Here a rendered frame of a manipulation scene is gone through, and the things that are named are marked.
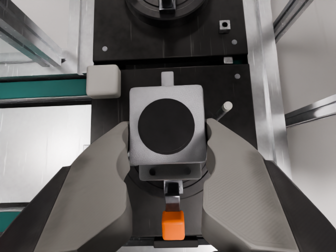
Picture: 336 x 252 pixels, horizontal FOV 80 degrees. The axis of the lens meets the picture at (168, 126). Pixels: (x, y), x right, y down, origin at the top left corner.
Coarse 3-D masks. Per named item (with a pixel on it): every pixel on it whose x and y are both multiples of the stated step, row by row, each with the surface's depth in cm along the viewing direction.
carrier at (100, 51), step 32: (96, 0) 33; (128, 0) 30; (160, 0) 29; (192, 0) 30; (224, 0) 32; (96, 32) 32; (128, 32) 32; (160, 32) 32; (192, 32) 31; (96, 64) 32; (128, 64) 33
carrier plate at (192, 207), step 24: (144, 72) 31; (192, 72) 30; (216, 72) 30; (240, 72) 30; (120, 96) 30; (216, 96) 30; (240, 96) 30; (96, 120) 30; (120, 120) 30; (240, 120) 29; (144, 192) 28; (144, 216) 27; (192, 216) 27
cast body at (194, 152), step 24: (168, 72) 16; (144, 96) 12; (168, 96) 12; (192, 96) 12; (144, 120) 11; (168, 120) 10; (192, 120) 11; (144, 144) 10; (168, 144) 10; (192, 144) 11; (144, 168) 14; (168, 168) 14; (192, 168) 14
